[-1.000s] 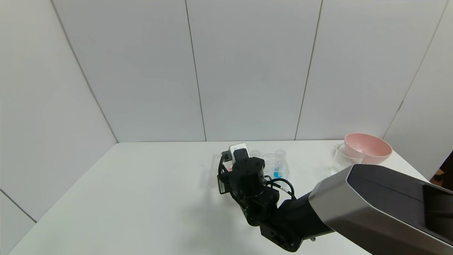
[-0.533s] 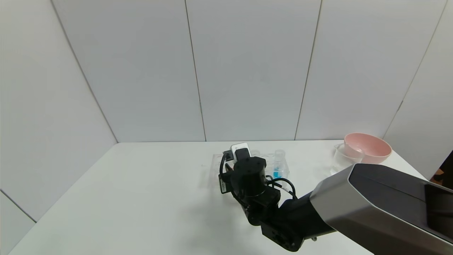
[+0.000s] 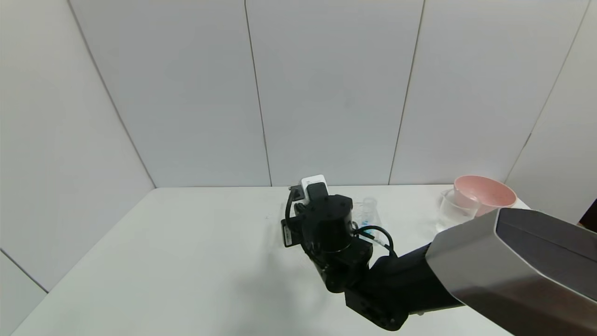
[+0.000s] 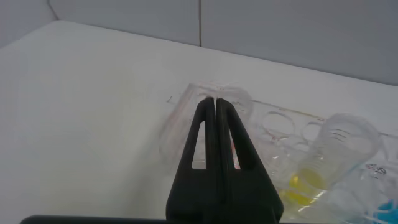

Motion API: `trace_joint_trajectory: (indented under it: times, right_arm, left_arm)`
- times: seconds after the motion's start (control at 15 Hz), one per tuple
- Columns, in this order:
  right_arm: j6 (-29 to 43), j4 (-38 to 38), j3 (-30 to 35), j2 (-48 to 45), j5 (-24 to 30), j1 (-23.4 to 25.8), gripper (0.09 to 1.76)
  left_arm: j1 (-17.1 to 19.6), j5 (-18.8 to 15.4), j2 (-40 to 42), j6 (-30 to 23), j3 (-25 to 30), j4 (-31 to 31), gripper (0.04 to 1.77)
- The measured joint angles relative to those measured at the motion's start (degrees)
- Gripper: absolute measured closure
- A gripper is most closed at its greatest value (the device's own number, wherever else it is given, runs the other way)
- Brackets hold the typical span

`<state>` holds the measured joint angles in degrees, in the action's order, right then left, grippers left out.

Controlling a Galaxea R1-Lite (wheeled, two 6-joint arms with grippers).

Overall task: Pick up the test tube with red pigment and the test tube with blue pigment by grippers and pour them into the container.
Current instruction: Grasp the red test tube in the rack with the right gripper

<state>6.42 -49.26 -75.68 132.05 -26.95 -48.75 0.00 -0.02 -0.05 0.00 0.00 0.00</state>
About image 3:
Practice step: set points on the test tube with blue pigment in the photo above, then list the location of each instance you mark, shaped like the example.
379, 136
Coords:
368, 210

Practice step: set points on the pink bowl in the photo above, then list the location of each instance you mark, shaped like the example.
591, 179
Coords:
485, 191

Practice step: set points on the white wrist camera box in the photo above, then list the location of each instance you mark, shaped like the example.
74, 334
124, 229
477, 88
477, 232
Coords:
311, 183

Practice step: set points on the dark object beside table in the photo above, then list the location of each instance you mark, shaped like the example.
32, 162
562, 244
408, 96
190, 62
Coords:
590, 214

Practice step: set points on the clear glass beaker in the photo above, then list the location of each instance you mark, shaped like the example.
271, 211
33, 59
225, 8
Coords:
454, 210

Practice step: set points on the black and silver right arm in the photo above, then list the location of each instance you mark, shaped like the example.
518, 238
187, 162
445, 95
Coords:
489, 261

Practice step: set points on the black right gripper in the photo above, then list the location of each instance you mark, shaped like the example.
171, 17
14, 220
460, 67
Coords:
287, 235

